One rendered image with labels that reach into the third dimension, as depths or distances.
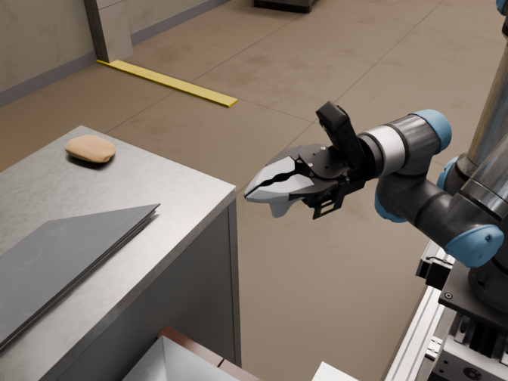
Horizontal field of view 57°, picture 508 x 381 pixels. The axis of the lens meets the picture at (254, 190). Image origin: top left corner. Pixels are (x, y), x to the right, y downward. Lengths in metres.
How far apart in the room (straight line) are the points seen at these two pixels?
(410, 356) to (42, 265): 1.38
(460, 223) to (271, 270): 1.76
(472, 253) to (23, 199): 1.08
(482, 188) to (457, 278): 0.42
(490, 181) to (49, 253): 0.90
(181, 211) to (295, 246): 1.43
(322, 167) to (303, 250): 1.90
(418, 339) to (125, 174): 1.30
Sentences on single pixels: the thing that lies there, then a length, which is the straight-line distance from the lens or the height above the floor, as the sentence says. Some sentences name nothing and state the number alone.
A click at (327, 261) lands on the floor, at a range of 2.50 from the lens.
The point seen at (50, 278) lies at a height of 1.07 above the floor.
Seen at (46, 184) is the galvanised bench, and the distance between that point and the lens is 1.39.
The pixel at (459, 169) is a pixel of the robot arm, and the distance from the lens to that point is 1.04.
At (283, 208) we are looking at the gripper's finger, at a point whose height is 1.42.
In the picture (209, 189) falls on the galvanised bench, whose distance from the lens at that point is 1.26.
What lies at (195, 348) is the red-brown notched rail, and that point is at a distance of 1.21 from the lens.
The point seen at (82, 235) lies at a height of 1.07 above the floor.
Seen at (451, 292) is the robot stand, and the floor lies 1.04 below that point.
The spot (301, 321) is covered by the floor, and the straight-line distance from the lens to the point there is 2.25.
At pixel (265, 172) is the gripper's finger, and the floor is 1.46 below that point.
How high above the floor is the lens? 1.85
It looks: 40 degrees down
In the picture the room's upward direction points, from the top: straight up
